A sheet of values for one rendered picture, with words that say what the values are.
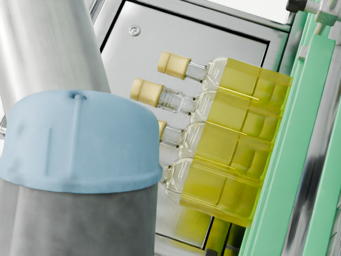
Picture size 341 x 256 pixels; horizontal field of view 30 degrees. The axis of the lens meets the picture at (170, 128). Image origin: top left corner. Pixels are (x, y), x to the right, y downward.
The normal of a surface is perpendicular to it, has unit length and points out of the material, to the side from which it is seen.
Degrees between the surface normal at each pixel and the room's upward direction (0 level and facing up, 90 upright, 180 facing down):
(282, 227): 90
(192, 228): 90
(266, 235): 90
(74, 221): 96
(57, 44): 111
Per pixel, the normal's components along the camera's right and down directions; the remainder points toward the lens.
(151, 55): 0.07, -0.44
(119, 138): 0.53, -0.22
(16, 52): -0.35, -0.11
